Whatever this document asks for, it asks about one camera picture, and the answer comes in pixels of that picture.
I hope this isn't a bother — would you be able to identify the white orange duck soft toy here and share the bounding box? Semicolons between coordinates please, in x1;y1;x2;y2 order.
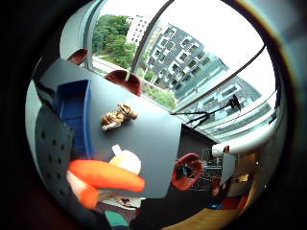
65;144;147;211

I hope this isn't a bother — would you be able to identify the black tripod with camera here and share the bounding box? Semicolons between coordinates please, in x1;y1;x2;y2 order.
170;93;243;129

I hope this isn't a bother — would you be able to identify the blue plastic bin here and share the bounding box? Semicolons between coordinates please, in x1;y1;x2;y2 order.
55;79;95;161

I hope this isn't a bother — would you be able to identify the tiger soft toy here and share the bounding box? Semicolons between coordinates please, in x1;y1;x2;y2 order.
100;102;140;131

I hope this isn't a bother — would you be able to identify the grey panel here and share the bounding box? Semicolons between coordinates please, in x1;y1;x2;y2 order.
220;151;238;186

